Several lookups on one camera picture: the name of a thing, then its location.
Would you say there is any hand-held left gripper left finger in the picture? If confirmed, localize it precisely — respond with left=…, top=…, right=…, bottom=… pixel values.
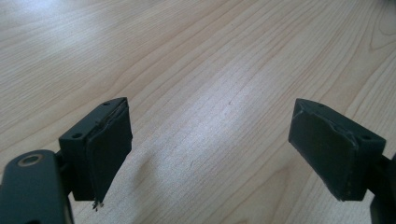
left=58, top=96, right=134, bottom=213

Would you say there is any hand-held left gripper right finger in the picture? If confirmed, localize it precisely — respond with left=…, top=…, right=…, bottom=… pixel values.
left=288, top=98, right=387, bottom=203

